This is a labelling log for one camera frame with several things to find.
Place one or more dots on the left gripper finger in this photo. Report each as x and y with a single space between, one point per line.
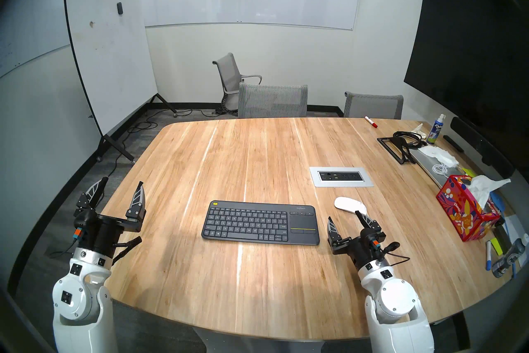
93 197
137 207

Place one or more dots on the freestanding whiteboard on stand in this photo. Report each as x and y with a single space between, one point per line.
111 58

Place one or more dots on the grey mesh chair wide back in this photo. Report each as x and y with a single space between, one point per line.
272 100

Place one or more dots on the grey chair with armrests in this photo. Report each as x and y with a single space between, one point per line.
228 71

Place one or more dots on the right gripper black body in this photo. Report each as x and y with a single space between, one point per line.
365 246

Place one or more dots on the grey spray can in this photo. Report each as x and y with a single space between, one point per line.
506 261

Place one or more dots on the blue whiteboard marker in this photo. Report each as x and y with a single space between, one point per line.
489 257

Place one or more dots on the black laptop stand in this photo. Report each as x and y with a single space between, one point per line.
396 153

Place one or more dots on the wall whiteboard with writing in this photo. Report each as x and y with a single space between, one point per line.
33 25

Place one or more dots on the large black wall screen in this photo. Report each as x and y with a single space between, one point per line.
467 46

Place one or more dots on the red whiteboard marker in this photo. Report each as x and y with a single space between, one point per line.
371 122

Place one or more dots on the white crumpled paper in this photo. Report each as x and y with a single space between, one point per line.
438 154

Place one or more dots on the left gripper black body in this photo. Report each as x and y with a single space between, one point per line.
101 234

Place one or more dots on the white paper sheet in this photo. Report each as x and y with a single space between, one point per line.
516 228

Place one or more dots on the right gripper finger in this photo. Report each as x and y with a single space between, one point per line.
334 232
370 223

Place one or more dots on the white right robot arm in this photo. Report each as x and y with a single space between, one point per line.
396 315

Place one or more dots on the yellow sticky note pad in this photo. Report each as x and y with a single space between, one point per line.
468 172

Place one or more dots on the small crumpled white tissue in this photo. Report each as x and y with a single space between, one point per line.
419 129

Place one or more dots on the silver laptop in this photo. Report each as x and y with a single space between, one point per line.
430 170

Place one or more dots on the black video sound bar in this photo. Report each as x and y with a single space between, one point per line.
483 147

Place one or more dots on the blue plastic item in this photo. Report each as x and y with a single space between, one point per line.
498 202

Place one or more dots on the red floral tissue box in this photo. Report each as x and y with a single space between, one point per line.
463 209

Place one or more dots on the grey mesh office chair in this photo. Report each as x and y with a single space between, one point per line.
374 106

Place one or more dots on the silver table power outlet box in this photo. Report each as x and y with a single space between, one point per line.
341 177

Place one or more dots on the whiteboard cleaner spray bottle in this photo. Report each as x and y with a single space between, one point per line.
436 131

